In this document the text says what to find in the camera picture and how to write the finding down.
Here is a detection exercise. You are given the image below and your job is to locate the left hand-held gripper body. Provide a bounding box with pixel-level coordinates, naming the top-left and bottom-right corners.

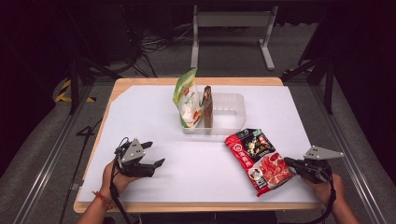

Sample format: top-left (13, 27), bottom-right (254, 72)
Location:
top-left (114, 137), bottom-right (157, 178)

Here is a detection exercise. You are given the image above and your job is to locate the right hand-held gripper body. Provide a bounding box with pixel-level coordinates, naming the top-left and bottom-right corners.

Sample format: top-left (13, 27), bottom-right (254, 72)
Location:
top-left (298, 145), bottom-right (345, 184)

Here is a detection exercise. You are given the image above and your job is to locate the red and black soup packet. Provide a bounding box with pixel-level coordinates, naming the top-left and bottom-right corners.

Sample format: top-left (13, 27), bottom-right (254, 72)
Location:
top-left (224, 128), bottom-right (295, 198)

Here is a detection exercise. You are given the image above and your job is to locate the green and white starch packet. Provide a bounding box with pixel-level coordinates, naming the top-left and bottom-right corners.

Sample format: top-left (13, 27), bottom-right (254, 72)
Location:
top-left (172, 67), bottom-right (204, 129)

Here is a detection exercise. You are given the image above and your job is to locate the gold foil packet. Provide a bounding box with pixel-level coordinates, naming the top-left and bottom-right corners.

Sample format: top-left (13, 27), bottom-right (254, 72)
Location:
top-left (200, 85), bottom-right (215, 129)

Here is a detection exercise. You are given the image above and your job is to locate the translucent plastic container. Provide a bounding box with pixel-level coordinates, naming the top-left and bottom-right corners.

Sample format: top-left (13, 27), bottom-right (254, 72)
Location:
top-left (181, 91), bottom-right (247, 135)

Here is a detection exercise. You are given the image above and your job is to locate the person's right hand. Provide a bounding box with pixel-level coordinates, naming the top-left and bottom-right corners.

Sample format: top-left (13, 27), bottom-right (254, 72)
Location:
top-left (302, 172), bottom-right (346, 208)

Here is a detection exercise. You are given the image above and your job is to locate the person's left hand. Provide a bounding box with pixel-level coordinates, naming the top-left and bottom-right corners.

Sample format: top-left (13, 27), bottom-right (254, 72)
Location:
top-left (101, 160), bottom-right (142, 201)

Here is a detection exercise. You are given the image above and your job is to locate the wooden table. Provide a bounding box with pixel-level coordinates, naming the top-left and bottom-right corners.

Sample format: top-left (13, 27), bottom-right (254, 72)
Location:
top-left (73, 77), bottom-right (327, 215)

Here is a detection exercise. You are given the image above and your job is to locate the black metal stand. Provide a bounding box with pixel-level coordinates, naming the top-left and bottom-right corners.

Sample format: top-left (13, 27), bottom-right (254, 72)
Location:
top-left (279, 54), bottom-right (336, 115)
top-left (65, 8), bottom-right (123, 116)

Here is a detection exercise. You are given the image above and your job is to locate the yellow and black floor tape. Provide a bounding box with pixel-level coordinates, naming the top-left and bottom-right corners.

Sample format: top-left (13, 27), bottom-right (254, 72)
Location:
top-left (54, 77), bottom-right (97, 104)

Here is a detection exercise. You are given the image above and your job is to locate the grey metal stand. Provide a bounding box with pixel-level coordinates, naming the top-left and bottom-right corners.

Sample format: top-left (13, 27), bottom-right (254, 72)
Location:
top-left (190, 4), bottom-right (279, 72)

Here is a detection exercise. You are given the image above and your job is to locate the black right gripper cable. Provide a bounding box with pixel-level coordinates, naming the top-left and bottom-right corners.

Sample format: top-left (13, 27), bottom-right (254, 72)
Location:
top-left (311, 172), bottom-right (339, 224)

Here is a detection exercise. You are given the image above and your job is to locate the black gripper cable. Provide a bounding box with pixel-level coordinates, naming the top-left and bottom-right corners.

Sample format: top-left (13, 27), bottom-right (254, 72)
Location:
top-left (311, 172), bottom-right (339, 224)
top-left (108, 136), bottom-right (134, 224)

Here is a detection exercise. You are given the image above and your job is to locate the aluminium floor rail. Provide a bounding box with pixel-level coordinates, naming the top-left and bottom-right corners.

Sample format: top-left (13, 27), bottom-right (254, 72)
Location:
top-left (12, 83), bottom-right (95, 224)
top-left (311, 83), bottom-right (389, 224)

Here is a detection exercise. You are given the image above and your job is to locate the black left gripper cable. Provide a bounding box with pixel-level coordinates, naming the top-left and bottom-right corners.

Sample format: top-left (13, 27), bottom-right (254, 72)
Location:
top-left (108, 136), bottom-right (134, 224)

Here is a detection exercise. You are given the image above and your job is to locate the red string bracelet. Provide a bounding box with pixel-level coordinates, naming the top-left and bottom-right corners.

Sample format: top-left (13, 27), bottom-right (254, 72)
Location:
top-left (92, 190), bottom-right (114, 211)

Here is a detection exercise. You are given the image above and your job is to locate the bundle of floor cables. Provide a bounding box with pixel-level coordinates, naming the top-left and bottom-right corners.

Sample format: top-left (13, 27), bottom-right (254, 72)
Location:
top-left (124, 22), bottom-right (194, 78)

